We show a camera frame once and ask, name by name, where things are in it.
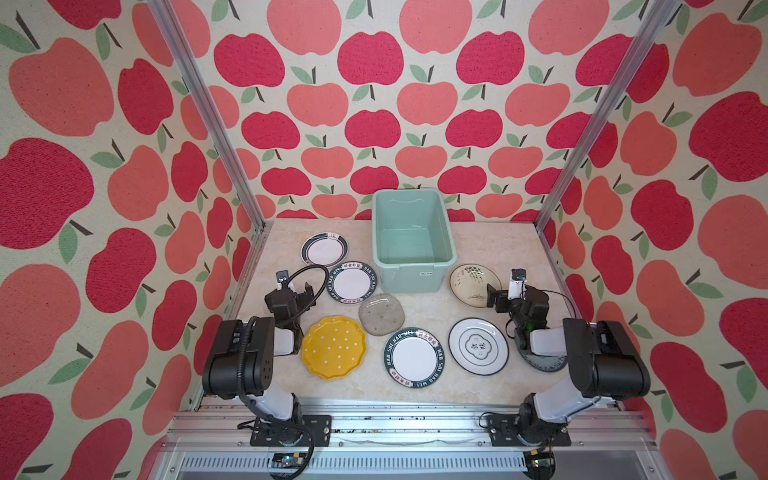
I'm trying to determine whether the yellow polka dot plate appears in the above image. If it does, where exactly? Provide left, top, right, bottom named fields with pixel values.
left=301, top=316, right=367, bottom=380

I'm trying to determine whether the white plate green red rim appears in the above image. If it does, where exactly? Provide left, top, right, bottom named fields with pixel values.
left=301, top=232, right=349, bottom=268

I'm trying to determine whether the large green rim lettered plate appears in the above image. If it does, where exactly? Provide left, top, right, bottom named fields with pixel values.
left=383, top=328, right=446, bottom=389

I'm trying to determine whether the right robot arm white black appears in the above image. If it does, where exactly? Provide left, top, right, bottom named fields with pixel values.
left=486, top=281, right=650, bottom=445

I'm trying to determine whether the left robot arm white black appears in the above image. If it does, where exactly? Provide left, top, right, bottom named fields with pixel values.
left=202, top=285, right=316, bottom=444

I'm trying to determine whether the light green plastic bin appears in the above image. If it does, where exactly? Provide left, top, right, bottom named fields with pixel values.
left=372, top=189, right=458, bottom=294

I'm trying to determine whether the blue white patterned plate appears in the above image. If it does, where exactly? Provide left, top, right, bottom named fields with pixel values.
left=520, top=351, right=567, bottom=373

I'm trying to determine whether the white plate black line pattern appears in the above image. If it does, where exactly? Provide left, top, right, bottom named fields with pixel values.
left=448, top=318, right=509, bottom=376

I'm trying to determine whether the cream plate with plant motif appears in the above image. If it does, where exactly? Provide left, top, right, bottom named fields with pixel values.
left=449, top=264, right=502, bottom=308

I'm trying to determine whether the small green rim lettered plate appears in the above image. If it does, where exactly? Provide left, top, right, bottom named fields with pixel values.
left=327, top=261, right=378, bottom=304

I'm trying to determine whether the grey clear glass plate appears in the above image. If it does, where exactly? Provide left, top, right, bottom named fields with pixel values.
left=358, top=294, right=405, bottom=336

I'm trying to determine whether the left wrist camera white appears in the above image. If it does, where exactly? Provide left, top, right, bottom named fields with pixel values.
left=276, top=270, right=289, bottom=285

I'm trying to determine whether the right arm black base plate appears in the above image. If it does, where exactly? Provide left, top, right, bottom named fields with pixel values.
left=479, top=412, right=572, bottom=448

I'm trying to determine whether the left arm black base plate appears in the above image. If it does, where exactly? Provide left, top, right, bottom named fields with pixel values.
left=250, top=415, right=332, bottom=448

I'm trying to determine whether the front aluminium rail base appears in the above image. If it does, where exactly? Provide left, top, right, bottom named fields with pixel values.
left=147, top=398, right=672, bottom=479

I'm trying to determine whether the left aluminium frame post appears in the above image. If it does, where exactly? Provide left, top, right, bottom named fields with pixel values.
left=148, top=0, right=266, bottom=234

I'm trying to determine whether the aluminium frame post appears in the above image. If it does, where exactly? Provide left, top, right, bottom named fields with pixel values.
left=148, top=0, right=266, bottom=234
left=535, top=0, right=679, bottom=236

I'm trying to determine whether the right aluminium frame post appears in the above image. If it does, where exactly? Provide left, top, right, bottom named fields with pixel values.
left=535, top=0, right=679, bottom=236

